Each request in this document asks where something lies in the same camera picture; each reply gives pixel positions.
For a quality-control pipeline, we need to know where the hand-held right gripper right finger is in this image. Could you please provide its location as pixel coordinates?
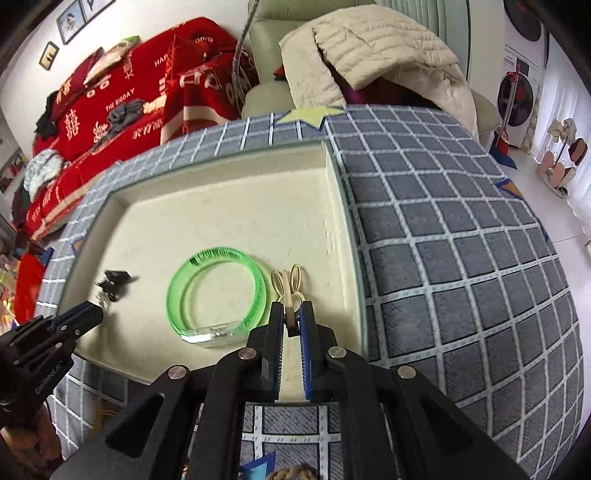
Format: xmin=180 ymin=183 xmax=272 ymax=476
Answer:
xmin=300 ymin=300 xmax=532 ymax=480

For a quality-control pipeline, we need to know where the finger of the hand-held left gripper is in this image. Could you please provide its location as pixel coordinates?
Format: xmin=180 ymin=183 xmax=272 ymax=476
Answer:
xmin=48 ymin=300 xmax=95 ymax=330
xmin=58 ymin=305 xmax=106 ymax=343

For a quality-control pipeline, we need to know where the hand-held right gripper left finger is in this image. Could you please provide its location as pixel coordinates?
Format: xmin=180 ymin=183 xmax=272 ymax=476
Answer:
xmin=50 ymin=301 xmax=286 ymax=480

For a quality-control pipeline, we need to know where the black hair clip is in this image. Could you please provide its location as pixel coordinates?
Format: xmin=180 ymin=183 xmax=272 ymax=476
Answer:
xmin=95 ymin=270 xmax=139 ymax=305

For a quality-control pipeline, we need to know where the beige loop hair tie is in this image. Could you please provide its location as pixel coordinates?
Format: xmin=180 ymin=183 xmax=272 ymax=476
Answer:
xmin=270 ymin=264 xmax=306 ymax=337

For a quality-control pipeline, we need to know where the grey tray with cream lining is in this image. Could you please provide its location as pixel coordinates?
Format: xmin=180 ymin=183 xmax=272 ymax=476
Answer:
xmin=55 ymin=138 xmax=370 ymax=407

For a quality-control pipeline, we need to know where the person's left forearm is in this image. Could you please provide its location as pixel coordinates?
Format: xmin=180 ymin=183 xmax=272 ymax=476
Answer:
xmin=0 ymin=406 xmax=63 ymax=480

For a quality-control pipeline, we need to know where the red gift bag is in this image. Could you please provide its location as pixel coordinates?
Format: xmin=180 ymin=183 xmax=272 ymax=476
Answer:
xmin=14 ymin=249 xmax=47 ymax=324

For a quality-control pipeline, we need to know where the green translucent bangle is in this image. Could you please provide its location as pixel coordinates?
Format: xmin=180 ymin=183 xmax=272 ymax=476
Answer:
xmin=167 ymin=248 xmax=269 ymax=348

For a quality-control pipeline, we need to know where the white grey knitted cloth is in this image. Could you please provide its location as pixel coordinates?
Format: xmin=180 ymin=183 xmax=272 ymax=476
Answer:
xmin=23 ymin=150 xmax=70 ymax=195

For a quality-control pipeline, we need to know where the black garment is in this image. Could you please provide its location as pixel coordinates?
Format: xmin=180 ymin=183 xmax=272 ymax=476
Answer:
xmin=34 ymin=90 xmax=63 ymax=137

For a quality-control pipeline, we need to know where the grey garment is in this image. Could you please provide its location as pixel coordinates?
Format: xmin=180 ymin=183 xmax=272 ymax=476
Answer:
xmin=95 ymin=99 xmax=153 ymax=144

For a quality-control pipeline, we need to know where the red pillow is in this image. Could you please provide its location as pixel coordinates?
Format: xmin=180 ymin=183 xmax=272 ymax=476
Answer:
xmin=51 ymin=46 xmax=107 ymax=109

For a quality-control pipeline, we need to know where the red printed sofa cover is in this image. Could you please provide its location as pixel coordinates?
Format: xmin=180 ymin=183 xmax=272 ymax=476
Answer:
xmin=23 ymin=17 xmax=259 ymax=243

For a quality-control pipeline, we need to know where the photo printed pillow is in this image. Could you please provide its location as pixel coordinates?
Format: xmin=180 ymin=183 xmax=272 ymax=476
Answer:
xmin=83 ymin=36 xmax=141 ymax=86

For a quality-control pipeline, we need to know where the purple cloth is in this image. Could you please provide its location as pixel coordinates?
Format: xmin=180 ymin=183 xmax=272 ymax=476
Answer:
xmin=339 ymin=74 xmax=416 ymax=107

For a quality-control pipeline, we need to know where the red square cushion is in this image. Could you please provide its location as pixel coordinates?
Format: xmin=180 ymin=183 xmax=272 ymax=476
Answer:
xmin=161 ymin=34 xmax=208 ymax=93

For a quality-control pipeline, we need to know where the black framed portrait photo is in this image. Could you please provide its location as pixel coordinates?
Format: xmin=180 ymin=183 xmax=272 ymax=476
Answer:
xmin=56 ymin=8 xmax=84 ymax=44
xmin=81 ymin=0 xmax=116 ymax=23

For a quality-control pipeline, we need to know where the red broom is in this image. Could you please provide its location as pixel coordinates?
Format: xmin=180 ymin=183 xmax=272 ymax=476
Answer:
xmin=492 ymin=65 xmax=520 ymax=160

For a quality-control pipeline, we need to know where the green armchair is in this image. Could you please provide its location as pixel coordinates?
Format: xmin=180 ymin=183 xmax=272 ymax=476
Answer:
xmin=241 ymin=0 xmax=502 ymax=144

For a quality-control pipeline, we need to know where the slipper rack with slippers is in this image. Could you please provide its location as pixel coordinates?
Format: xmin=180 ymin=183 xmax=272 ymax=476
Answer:
xmin=538 ymin=117 xmax=589 ymax=197

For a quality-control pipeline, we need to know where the beige quilted jacket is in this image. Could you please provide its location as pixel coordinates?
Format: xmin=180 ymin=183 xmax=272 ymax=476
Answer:
xmin=278 ymin=8 xmax=481 ymax=139

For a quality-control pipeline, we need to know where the white washing machine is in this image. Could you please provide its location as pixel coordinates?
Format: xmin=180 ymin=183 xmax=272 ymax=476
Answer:
xmin=496 ymin=44 xmax=548 ymax=148

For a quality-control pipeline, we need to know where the white sheer curtain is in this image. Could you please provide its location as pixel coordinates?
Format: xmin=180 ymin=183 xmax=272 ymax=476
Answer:
xmin=526 ymin=28 xmax=591 ymax=241

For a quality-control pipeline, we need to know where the white tumble dryer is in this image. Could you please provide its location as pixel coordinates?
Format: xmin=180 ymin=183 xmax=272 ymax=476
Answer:
xmin=501 ymin=0 xmax=550 ymax=56

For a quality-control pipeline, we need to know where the brown spiral hair tie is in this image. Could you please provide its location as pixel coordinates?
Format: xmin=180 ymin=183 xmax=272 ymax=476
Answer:
xmin=271 ymin=466 xmax=320 ymax=480

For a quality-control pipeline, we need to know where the low wall picture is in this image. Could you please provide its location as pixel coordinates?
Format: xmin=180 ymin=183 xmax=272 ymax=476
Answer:
xmin=0 ymin=148 xmax=26 ymax=195

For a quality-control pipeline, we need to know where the small black picture frame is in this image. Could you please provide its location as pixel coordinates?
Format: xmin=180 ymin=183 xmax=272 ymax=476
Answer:
xmin=39 ymin=41 xmax=60 ymax=71

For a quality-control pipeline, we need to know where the grey gooseneck camera stand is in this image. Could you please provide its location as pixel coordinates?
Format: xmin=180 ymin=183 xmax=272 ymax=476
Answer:
xmin=230 ymin=0 xmax=262 ymax=123

